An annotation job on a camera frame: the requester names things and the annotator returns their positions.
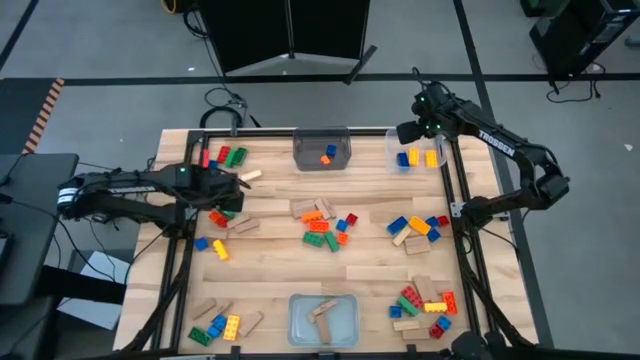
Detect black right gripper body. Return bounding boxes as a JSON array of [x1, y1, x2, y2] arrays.
[[410, 81, 456, 142]]

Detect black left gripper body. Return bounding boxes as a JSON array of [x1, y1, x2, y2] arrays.
[[197, 166, 246, 212]]

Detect clear plastic bin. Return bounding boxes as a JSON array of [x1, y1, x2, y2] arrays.
[[384, 127, 447, 175]]

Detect dark grey translucent bin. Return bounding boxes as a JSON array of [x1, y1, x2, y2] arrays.
[[292, 126, 353, 173]]

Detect black equipment rack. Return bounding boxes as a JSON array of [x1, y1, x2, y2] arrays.
[[519, 0, 640, 79]]

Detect pale blue translucent bin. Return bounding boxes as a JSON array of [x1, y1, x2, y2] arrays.
[[287, 292, 361, 349]]

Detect white floor sheet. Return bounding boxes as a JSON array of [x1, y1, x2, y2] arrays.
[[56, 249, 132, 331]]

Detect black side desk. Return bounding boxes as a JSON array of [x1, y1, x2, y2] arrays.
[[0, 153, 80, 307]]

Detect black mat striped edge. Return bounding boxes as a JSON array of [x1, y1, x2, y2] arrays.
[[0, 77, 66, 155]]

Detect black aluminium table frame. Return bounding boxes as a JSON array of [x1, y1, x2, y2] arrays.
[[119, 127, 544, 360]]

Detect black coiled floor cable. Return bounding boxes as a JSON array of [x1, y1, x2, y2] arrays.
[[198, 87, 249, 130]]

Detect black rack power cable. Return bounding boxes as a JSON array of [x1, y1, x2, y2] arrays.
[[544, 62, 607, 105]]

